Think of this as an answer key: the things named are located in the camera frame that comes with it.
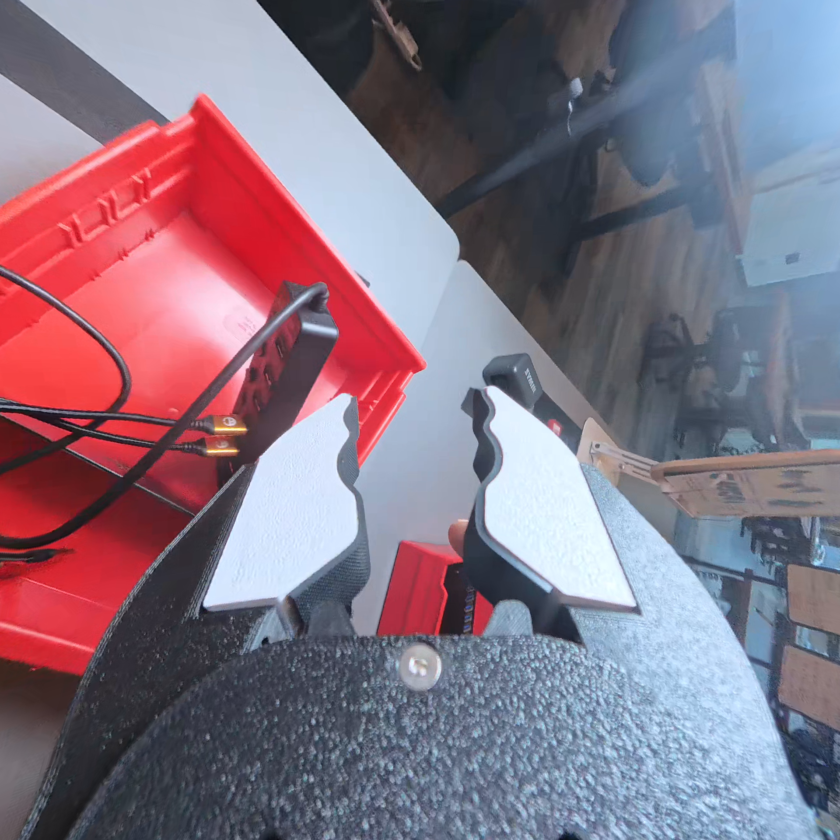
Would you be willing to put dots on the wooden board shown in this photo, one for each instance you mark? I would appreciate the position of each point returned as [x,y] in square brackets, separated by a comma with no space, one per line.
[748,482]

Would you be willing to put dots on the black office chair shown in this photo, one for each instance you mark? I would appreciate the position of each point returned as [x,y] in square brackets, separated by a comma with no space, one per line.
[656,85]

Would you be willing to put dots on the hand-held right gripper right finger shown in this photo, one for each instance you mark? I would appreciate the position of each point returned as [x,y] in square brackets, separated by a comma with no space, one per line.
[551,518]

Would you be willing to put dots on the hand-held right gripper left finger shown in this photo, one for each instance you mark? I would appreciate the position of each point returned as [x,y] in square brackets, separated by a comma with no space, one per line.
[289,518]

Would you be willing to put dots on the small black adapter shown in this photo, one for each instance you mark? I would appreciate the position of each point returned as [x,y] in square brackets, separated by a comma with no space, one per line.
[518,380]

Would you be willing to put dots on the large red plastic bin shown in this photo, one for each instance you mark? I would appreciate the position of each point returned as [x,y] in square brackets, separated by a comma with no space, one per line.
[170,282]

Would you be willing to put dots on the black blue-port usb hub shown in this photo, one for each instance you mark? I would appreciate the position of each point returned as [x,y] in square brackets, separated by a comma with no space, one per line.
[456,600]

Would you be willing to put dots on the small red plastic bin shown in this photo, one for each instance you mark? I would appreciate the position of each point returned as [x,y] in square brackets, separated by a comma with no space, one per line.
[417,587]

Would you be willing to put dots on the white box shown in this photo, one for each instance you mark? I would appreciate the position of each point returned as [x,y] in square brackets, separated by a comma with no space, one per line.
[787,236]

